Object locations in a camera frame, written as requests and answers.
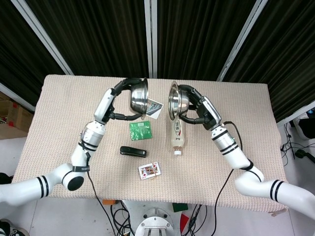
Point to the red triangular piece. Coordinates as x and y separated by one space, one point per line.
185 221

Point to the brown sauce bottle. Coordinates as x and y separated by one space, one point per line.
177 137

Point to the black stapler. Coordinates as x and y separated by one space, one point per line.
133 151

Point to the white partition post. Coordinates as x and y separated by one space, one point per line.
43 37
14 97
150 37
295 114
240 41

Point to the orange block under table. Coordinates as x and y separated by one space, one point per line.
108 202

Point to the green block under table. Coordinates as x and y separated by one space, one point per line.
180 207

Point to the beige woven tablecloth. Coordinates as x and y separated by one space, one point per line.
61 110

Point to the black floor plug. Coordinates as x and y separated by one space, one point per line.
304 155

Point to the black and white sneaker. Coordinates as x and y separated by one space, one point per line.
12 229

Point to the white and black device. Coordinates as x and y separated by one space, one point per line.
306 129

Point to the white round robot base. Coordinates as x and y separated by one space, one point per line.
157 225

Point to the playing card deck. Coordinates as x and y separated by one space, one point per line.
149 170

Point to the black partition panel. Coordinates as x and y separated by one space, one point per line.
98 37
197 37
283 61
19 61

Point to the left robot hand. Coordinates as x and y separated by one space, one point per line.
103 105

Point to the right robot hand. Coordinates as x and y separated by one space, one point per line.
209 110

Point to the black bag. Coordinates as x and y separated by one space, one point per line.
5 179

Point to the steel bowl with base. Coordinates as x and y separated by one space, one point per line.
139 98

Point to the brown cardboard box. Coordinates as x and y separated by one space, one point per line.
14 118

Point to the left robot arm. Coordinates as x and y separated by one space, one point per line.
24 189

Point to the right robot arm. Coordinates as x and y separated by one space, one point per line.
233 157

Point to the printed photo card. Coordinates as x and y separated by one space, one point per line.
155 108

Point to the steel bowl with wide rim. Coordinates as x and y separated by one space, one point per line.
176 103

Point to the green foil packet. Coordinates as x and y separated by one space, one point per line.
140 130

